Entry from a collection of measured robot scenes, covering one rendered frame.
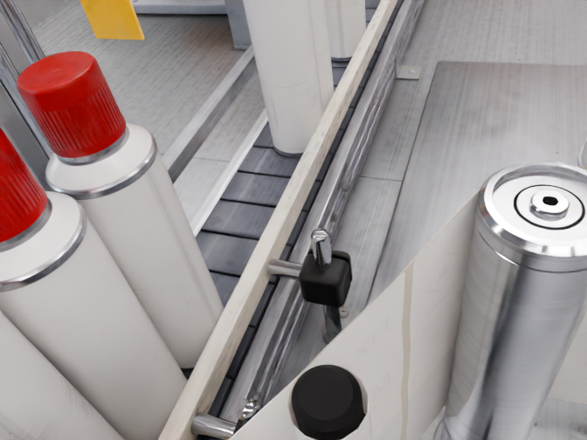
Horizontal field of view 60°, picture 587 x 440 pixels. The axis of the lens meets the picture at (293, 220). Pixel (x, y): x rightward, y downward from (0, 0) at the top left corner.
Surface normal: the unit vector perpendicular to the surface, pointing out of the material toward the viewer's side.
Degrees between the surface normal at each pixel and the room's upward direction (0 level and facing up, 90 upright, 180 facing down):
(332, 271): 0
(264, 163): 0
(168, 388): 90
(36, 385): 90
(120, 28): 90
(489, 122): 0
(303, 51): 90
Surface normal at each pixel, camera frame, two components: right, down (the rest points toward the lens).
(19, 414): 0.91, 0.18
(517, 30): -0.15, -0.70
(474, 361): -0.79, 0.51
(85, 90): 0.78, 0.36
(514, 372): -0.26, 0.71
